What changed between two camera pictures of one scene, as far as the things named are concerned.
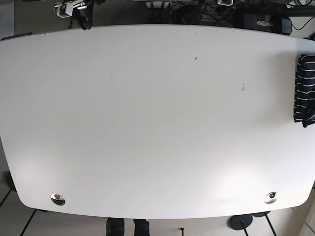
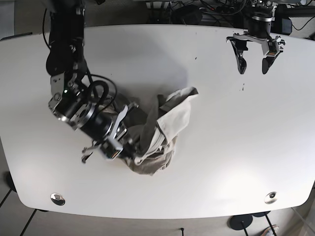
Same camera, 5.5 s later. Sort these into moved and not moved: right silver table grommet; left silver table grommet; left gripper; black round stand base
Moved: left gripper
Not moved: left silver table grommet; black round stand base; right silver table grommet
